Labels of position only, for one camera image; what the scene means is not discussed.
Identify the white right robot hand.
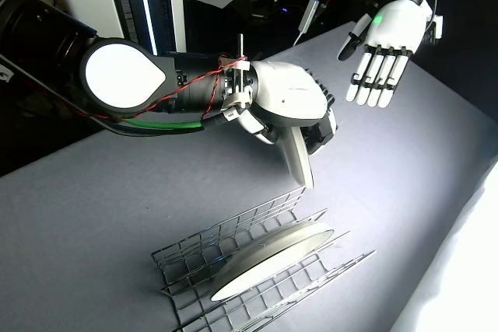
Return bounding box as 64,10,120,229
251,60,338,156

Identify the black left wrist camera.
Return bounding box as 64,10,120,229
426,15,444,44

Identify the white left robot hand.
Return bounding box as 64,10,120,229
336,0,433,109

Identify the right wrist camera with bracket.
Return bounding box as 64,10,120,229
223,108,280,145

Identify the white cloth sheet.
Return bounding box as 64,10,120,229
388,160,498,332

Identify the black box with label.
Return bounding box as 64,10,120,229
248,0,279,18

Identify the thick green cable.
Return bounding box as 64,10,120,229
116,117,205,135

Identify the red twisted wire pair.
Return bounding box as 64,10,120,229
72,54,252,121

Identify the chrome wire plate rack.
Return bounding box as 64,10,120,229
150,186,377,332

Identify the grey cable adapter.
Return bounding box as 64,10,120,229
297,0,321,34

